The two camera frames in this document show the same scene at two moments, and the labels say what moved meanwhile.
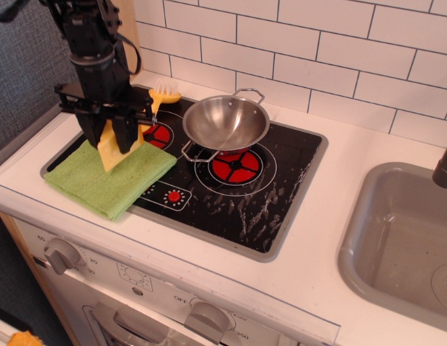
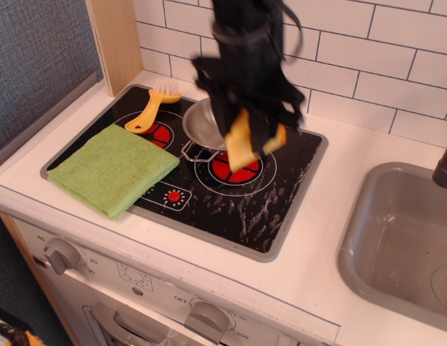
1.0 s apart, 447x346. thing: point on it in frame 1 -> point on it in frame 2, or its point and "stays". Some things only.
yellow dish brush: (166, 91) stays
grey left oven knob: (61, 255) stays
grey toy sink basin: (397, 244) stays
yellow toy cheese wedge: (109, 148) -> (240, 144)
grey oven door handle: (115, 324) stays
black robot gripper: (102, 93) -> (250, 72)
